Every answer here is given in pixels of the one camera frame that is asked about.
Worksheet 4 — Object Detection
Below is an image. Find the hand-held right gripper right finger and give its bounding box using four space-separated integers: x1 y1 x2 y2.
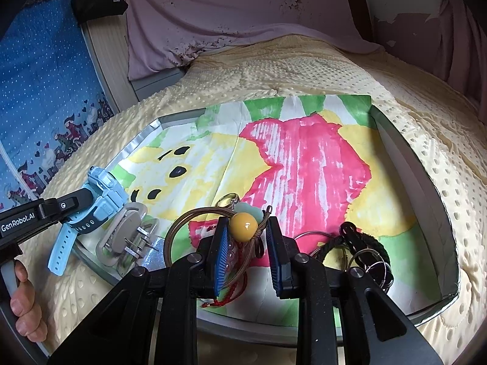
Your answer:
264 216 444 365

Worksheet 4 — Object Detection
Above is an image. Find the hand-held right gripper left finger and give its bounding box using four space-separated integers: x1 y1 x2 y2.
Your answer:
47 216 233 365

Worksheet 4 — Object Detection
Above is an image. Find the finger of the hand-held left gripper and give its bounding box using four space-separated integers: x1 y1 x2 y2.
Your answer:
40 188 96 222

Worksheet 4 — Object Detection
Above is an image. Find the light blue wrist watch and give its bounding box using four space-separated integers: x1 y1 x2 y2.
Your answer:
47 165 130 276

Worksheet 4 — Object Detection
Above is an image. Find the brown hair tie yellow bead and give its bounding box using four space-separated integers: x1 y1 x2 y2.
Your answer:
163 205 273 298

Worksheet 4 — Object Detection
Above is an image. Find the red cord charm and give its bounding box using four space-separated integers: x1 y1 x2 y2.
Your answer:
201 270 250 309

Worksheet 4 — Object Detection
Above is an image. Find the black braided hair tie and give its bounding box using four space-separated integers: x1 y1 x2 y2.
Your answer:
310 232 391 294

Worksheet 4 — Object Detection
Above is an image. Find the small black clip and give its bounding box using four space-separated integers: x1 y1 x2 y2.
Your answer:
339 222 363 252

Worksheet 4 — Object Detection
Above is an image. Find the grey metal tray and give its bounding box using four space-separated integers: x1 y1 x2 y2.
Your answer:
74 94 462 328

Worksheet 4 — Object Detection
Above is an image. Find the person's left hand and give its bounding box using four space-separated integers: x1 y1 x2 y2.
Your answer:
9 260 48 343

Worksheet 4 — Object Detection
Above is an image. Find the pale green pendant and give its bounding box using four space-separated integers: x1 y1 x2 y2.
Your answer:
233 202 264 222

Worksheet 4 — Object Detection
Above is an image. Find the grey carabiner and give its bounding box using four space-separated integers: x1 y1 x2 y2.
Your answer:
94 201 161 275

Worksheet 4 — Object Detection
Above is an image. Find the blue printed wardrobe cover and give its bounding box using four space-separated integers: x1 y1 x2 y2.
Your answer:
0 0 115 210

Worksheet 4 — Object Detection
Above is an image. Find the colourful painted paper lining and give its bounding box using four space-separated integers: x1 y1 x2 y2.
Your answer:
82 95 444 322

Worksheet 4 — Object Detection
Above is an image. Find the wooden headboard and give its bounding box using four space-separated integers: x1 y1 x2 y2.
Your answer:
75 0 188 104

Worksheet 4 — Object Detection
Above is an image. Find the black tote bag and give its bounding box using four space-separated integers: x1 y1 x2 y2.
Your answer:
72 0 129 27

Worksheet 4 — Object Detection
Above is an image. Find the pink hanging sheet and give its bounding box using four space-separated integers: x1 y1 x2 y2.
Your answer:
123 0 386 81

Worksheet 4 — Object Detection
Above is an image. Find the pink curtain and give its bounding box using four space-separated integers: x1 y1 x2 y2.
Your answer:
429 0 487 100

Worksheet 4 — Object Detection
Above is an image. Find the gold ring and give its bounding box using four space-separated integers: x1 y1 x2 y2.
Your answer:
216 193 240 210

